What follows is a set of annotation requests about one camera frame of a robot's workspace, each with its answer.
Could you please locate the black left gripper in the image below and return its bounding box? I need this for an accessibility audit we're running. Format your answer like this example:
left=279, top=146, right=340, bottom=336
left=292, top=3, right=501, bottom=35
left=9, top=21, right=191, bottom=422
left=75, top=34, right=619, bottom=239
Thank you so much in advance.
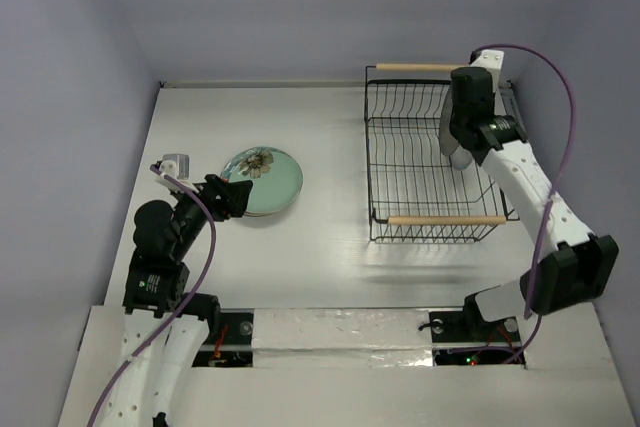
left=171, top=172, right=251, bottom=256

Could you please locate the black wire dish rack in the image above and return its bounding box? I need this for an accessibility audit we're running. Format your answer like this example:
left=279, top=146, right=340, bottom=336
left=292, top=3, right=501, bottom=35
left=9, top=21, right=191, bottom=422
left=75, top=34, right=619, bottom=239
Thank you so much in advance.
left=363, top=65, right=518, bottom=243

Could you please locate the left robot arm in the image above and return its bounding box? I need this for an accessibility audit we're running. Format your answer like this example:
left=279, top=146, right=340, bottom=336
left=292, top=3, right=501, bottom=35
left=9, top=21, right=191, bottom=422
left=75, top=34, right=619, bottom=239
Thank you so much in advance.
left=102, top=163, right=253, bottom=426

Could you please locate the metal side rail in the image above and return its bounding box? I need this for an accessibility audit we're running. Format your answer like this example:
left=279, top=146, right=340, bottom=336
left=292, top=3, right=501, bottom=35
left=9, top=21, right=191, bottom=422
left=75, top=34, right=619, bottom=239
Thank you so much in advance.
left=499, top=78, right=581, bottom=302

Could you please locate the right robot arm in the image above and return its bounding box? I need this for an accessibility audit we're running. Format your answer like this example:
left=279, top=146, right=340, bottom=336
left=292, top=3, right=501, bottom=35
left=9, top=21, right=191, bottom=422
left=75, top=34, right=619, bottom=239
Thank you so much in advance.
left=439, top=66, right=619, bottom=339

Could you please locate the blue floral white plate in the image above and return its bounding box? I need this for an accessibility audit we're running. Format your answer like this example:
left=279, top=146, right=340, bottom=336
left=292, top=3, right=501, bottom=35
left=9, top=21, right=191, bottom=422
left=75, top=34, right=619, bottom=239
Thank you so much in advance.
left=245, top=211, right=286, bottom=222

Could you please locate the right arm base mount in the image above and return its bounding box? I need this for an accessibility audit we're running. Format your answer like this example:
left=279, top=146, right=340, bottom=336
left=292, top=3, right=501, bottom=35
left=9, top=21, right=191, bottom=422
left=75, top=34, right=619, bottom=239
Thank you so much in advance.
left=418, top=299, right=526, bottom=367

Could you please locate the white deep plate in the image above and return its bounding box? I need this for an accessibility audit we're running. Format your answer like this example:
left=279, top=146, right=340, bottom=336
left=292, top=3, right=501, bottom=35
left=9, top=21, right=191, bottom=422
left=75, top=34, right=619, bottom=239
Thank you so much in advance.
left=449, top=146, right=474, bottom=171

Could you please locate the red and teal plate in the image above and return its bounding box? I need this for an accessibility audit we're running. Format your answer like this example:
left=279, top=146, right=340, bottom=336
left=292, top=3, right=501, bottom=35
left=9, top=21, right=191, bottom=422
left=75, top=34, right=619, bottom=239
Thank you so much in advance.
left=244, top=200, right=297, bottom=218

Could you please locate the grey-green mottled plate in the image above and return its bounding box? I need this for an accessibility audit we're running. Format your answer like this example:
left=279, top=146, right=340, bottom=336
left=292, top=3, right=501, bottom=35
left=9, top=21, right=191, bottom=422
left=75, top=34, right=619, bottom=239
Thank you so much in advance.
left=438, top=89, right=460, bottom=157

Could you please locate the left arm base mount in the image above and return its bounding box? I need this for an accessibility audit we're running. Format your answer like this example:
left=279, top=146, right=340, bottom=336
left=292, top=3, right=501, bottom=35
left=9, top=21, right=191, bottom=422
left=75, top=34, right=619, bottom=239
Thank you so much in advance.
left=192, top=309, right=254, bottom=368

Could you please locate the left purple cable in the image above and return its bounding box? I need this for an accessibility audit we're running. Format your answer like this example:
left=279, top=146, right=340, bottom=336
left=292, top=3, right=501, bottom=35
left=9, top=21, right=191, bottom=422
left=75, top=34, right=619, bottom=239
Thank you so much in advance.
left=84, top=162, right=219, bottom=427

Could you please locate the light green flower plate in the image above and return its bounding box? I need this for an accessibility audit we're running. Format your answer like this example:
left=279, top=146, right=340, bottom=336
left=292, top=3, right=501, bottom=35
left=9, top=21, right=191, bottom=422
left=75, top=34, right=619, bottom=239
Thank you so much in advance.
left=221, top=146, right=303, bottom=217

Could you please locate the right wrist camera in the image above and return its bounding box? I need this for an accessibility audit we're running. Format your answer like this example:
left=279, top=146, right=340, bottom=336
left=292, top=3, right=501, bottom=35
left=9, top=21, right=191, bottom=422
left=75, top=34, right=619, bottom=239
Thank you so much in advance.
left=469, top=49, right=505, bottom=91

